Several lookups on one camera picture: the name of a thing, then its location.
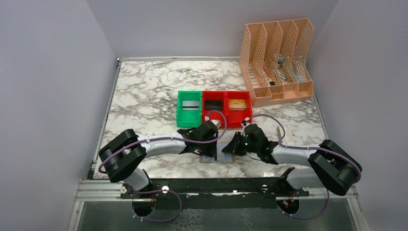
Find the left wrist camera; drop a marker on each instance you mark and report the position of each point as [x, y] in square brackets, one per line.
[216, 122]

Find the peach file organizer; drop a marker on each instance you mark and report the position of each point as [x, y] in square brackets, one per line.
[292, 38]

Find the silver card in green bin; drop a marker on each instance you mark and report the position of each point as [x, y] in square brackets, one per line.
[190, 105]

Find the red plastic bin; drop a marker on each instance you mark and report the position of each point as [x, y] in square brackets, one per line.
[234, 118]
[214, 95]

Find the black cards stack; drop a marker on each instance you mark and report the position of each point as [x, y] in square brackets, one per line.
[213, 105]

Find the green plastic bin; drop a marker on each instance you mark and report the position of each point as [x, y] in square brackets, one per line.
[188, 118]

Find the white small box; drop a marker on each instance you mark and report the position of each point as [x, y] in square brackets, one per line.
[285, 134]

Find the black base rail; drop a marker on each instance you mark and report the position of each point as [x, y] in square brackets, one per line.
[214, 193]

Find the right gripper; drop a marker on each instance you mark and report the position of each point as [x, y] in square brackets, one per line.
[234, 145]

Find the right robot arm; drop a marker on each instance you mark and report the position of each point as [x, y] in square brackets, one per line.
[326, 165]

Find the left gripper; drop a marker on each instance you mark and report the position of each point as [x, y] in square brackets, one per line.
[211, 152]

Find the tan leather card holder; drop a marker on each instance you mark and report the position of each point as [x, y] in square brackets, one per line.
[230, 159]

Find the gold cards stack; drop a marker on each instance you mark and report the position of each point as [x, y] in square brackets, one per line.
[237, 104]

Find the items in organizer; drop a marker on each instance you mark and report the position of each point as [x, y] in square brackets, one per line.
[271, 63]

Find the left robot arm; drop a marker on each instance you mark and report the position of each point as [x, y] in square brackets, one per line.
[121, 156]

